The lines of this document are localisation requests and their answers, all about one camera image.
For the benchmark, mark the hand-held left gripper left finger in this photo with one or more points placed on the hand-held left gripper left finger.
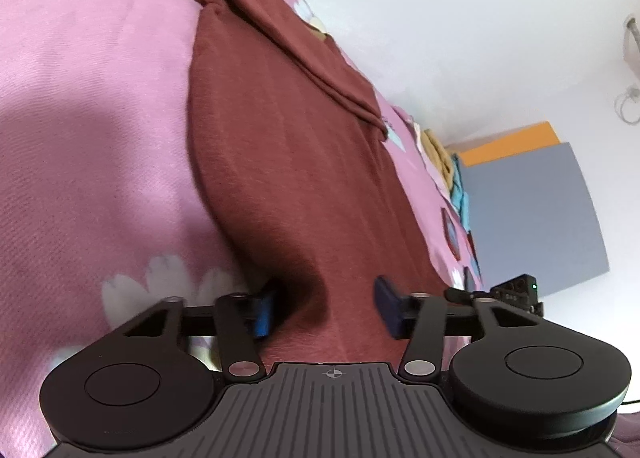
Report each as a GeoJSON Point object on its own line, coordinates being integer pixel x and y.
{"type": "Point", "coordinates": [262, 313]}

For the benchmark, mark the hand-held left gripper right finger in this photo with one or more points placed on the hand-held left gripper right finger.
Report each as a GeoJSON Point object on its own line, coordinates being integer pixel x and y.
{"type": "Point", "coordinates": [390, 305]}

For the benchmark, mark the rust red knit sweater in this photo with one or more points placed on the rust red knit sweater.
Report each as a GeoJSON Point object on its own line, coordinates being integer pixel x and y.
{"type": "Point", "coordinates": [300, 168]}

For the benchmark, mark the grey blue cabinet panel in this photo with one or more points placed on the grey blue cabinet panel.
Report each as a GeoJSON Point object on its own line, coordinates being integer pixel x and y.
{"type": "Point", "coordinates": [530, 218]}

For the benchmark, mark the teal cloth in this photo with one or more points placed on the teal cloth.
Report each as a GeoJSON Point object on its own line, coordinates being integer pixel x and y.
{"type": "Point", "coordinates": [460, 198]}

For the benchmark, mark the orange cabinet panel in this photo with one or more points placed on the orange cabinet panel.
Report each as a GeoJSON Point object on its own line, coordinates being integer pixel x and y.
{"type": "Point", "coordinates": [510, 142]}

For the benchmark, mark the mustard yellow cloth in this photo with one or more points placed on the mustard yellow cloth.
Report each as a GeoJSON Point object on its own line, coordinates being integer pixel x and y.
{"type": "Point", "coordinates": [437, 158]}

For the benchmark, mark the pink floral bed sheet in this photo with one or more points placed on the pink floral bed sheet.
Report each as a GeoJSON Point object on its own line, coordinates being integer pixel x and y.
{"type": "Point", "coordinates": [90, 128]}

